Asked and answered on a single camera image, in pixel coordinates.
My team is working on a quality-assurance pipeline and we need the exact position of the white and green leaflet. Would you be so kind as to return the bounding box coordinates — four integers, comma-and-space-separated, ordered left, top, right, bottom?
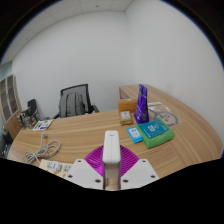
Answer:
32, 119, 54, 131

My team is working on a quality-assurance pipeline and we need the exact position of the green folded cloth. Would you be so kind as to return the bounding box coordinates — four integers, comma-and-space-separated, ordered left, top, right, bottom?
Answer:
135, 118, 176, 150

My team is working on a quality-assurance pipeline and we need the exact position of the white charger block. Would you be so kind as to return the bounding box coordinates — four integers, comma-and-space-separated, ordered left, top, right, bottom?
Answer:
101, 129, 121, 181

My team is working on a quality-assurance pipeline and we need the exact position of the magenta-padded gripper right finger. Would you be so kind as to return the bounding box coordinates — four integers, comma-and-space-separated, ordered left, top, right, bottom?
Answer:
117, 145, 160, 190

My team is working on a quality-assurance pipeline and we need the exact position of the brown cardboard box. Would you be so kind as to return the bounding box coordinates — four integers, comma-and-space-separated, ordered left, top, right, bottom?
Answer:
117, 98, 138, 114

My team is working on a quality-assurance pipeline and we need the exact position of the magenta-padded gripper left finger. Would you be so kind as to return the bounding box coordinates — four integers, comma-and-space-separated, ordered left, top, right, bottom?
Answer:
63, 145, 107, 190

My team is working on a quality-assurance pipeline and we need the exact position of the black sofa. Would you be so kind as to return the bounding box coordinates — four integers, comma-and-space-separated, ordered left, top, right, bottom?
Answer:
0, 128, 10, 158

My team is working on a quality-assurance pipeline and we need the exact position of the small black chair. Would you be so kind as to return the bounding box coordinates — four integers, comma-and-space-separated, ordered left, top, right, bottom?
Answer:
27, 98, 38, 116

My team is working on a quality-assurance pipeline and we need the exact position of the clear plastic bag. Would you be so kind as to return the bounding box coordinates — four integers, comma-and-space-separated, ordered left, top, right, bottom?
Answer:
147, 101, 179, 127

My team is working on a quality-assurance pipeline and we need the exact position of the coiled white cable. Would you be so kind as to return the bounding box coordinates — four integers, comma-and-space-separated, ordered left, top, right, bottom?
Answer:
22, 131, 62, 165

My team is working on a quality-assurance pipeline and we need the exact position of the grey backpack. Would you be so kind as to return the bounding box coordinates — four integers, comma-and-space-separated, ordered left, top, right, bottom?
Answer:
58, 92, 86, 118

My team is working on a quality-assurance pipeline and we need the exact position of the black mesh office chair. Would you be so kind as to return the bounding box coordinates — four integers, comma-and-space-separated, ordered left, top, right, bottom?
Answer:
52, 83, 100, 120

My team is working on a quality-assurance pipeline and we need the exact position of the purple standing pouch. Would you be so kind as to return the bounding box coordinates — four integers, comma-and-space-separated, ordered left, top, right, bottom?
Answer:
133, 83, 150, 125

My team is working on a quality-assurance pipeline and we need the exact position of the cream power strip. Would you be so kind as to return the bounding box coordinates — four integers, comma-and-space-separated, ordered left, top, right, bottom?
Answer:
38, 158, 74, 176

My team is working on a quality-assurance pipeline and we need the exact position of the teal flat packet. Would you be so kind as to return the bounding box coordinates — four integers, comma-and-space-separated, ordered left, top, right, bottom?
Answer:
137, 119, 170, 139

